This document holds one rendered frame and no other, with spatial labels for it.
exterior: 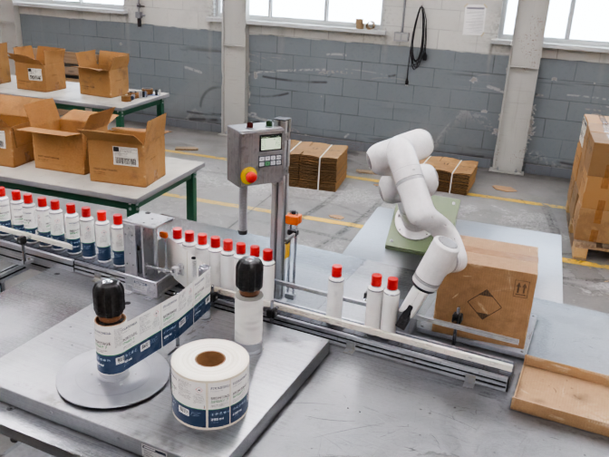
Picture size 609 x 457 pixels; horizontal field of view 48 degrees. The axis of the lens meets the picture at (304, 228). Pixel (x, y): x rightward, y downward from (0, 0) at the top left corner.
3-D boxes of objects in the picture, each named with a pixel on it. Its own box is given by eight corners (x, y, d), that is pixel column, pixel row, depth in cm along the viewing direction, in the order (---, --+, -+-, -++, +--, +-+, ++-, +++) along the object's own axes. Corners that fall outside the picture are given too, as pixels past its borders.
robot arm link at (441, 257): (430, 267, 211) (410, 268, 205) (449, 233, 205) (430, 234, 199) (448, 284, 206) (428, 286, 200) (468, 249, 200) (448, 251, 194)
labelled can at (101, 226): (94, 261, 260) (91, 211, 253) (103, 257, 265) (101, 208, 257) (105, 265, 258) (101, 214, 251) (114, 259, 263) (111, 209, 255)
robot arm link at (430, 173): (393, 195, 285) (385, 169, 264) (436, 180, 283) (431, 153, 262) (401, 219, 280) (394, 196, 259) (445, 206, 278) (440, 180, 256)
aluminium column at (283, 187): (267, 298, 249) (273, 118, 225) (273, 294, 253) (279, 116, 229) (278, 301, 248) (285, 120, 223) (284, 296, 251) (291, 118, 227)
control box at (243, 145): (226, 179, 231) (227, 124, 224) (270, 174, 239) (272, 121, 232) (238, 188, 223) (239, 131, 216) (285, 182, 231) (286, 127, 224)
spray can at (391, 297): (376, 337, 217) (382, 279, 210) (381, 330, 222) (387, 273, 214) (392, 341, 215) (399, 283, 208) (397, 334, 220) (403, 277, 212)
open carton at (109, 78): (67, 95, 607) (64, 53, 593) (99, 88, 644) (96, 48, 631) (106, 101, 593) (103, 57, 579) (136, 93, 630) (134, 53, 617)
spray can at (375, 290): (361, 333, 219) (366, 276, 212) (366, 326, 223) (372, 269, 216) (376, 337, 217) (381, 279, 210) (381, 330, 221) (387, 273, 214)
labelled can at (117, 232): (110, 266, 257) (107, 215, 250) (119, 261, 262) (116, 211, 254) (121, 268, 255) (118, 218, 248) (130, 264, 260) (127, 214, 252)
